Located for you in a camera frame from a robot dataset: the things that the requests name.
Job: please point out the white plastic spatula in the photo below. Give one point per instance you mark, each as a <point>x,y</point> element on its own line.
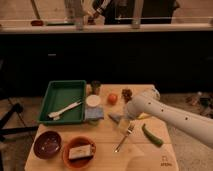
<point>58,113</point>

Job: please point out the silver fork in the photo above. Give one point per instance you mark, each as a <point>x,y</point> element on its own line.
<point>127,133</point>

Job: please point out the grey blue towel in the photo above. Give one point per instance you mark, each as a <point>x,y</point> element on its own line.
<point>115,117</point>

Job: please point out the black tripod stand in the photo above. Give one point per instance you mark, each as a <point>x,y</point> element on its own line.
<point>20,132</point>

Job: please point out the green plastic tray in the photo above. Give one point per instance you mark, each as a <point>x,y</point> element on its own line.
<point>60,94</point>

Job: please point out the small metal cup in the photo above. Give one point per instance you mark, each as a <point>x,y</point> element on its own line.
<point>95,86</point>

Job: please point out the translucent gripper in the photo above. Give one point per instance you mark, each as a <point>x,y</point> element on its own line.
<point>123,123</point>

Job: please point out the brown grape bunch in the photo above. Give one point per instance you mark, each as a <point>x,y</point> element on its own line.
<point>127,94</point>

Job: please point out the dark purple bowl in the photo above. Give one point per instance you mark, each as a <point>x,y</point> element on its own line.
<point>47,145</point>

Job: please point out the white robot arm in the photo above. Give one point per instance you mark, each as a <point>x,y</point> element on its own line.
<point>148,101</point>

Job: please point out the green cucumber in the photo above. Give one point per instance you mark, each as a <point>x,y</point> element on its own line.
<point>155,140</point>

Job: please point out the red tomato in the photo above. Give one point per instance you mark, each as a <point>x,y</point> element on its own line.
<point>112,98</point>

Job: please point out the orange bowl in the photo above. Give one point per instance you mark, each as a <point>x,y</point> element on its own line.
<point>82,163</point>

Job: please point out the white round lid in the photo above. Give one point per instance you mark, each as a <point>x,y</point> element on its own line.
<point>93,100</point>

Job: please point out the red object on ledge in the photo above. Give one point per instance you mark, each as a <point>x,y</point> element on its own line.
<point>37,23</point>

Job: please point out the white block in bowl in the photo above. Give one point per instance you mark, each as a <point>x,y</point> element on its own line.
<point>80,152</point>

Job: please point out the yellow banana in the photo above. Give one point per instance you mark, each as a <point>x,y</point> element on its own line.
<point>143,116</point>

